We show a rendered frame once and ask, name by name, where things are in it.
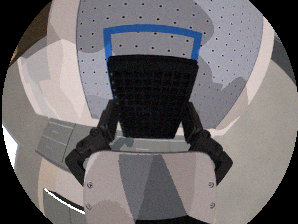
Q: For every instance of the blue tape outline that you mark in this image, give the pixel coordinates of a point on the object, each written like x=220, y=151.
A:
x=151, y=28

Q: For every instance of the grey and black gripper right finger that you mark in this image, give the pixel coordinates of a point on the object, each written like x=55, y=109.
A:
x=200, y=140

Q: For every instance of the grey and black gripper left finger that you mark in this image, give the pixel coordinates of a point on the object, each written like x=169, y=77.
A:
x=99, y=138

